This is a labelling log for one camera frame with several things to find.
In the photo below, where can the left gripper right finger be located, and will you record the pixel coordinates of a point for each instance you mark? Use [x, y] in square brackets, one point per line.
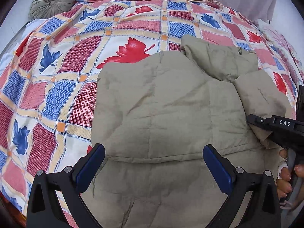
[263, 208]

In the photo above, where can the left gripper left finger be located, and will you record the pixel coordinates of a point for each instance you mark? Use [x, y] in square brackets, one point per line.
[44, 209]

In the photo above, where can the olive green puffer jacket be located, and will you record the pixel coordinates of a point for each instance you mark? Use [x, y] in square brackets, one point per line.
[154, 118]

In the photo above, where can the person right hand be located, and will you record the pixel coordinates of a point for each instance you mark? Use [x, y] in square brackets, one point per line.
[284, 187]

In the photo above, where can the pink floral blanket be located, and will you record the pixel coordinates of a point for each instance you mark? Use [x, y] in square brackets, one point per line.
[284, 49]

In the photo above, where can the leaf patterned patchwork quilt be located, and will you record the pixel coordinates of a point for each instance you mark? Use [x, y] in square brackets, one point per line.
[49, 88]

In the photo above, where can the round green velvet cushion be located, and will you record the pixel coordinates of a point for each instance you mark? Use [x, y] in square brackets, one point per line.
[44, 9]

